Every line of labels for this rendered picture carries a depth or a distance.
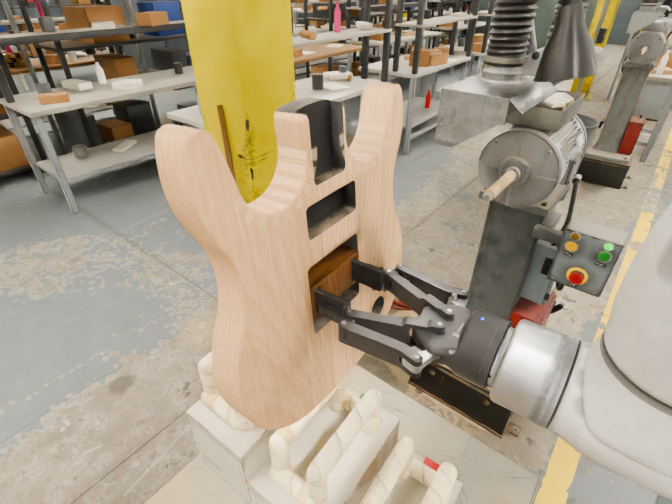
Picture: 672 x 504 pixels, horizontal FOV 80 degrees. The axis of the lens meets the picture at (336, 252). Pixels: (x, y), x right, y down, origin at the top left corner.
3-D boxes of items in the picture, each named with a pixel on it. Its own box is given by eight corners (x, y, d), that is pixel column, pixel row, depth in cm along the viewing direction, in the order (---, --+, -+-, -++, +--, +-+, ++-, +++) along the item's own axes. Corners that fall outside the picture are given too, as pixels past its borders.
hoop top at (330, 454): (369, 393, 77) (370, 382, 75) (384, 401, 76) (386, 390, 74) (302, 480, 64) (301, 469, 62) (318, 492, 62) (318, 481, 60)
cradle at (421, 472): (401, 455, 83) (402, 446, 81) (454, 488, 77) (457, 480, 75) (393, 468, 80) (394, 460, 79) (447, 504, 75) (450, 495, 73)
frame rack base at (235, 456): (287, 374, 101) (282, 325, 92) (337, 404, 94) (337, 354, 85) (201, 462, 83) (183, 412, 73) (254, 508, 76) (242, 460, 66)
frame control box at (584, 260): (544, 256, 156) (566, 196, 142) (606, 277, 145) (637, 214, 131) (524, 287, 141) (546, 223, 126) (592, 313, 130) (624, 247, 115)
